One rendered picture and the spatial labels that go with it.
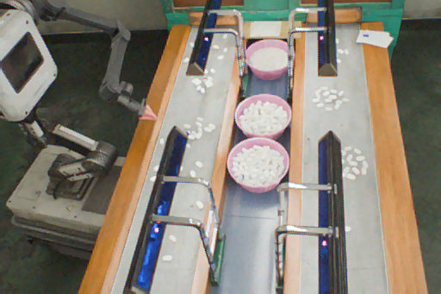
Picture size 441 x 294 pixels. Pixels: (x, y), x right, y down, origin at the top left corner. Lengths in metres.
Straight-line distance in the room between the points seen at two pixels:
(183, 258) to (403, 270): 0.79
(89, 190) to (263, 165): 0.96
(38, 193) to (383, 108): 1.79
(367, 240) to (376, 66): 0.95
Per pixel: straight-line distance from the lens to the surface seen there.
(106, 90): 1.97
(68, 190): 2.37
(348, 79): 2.31
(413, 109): 3.27
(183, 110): 2.21
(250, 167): 1.93
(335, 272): 1.29
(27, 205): 2.49
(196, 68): 1.89
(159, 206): 1.46
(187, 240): 1.78
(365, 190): 1.89
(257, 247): 1.80
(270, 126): 2.08
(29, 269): 2.88
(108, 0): 3.89
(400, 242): 1.76
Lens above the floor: 2.29
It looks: 47 degrees down
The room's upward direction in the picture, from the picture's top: 11 degrees counter-clockwise
